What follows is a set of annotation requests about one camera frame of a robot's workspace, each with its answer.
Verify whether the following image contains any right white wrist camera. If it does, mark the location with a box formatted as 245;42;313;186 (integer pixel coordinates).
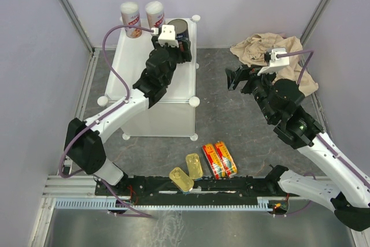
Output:
257;47;290;76

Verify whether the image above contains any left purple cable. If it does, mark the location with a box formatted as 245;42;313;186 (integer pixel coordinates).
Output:
58;24;158;219

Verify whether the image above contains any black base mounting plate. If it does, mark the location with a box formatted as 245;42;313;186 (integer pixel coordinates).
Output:
110;176;287;206

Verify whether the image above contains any beige crumpled cloth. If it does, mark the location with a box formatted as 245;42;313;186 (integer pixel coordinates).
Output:
230;32;319;99

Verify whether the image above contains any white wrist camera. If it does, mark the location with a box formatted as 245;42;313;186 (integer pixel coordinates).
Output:
257;47;290;76
151;24;179;47

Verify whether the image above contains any gold tin upper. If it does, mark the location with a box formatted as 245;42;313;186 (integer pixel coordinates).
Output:
186;153;204;180

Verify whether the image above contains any light blue cable duct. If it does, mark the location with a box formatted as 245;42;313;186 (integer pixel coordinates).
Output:
54;196;274;210

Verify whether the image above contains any gold tin lower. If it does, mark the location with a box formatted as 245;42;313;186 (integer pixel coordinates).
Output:
169;167;194;194

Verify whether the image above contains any red white tall can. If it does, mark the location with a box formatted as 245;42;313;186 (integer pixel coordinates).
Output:
120;2;142;39

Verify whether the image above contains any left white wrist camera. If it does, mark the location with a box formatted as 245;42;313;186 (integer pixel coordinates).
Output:
151;24;179;47

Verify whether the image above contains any dark blue food can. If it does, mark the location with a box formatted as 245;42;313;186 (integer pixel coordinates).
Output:
168;19;190;42

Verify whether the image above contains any gold tin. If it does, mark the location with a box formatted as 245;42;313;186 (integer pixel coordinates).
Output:
186;153;204;180
169;167;194;194

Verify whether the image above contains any aluminium frame rail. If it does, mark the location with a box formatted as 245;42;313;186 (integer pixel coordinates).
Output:
43;174;361;201

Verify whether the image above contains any red green tin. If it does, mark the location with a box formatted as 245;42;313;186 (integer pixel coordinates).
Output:
214;141;238;178

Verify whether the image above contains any red yellow flat tin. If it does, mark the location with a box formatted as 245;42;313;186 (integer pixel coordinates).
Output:
202;143;226;179

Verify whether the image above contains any orange label white-lid can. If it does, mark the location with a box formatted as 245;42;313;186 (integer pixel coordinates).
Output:
145;1;165;28

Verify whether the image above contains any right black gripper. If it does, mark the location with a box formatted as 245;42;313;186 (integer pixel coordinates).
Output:
225;64;279;123

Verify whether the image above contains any white plastic cube cabinet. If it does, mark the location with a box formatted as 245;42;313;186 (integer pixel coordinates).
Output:
95;15;200;142

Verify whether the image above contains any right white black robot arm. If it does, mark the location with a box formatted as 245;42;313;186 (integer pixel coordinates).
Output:
225;65;369;231

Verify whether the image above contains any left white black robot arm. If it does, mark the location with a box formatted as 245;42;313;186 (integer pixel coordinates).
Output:
63;36;192;195

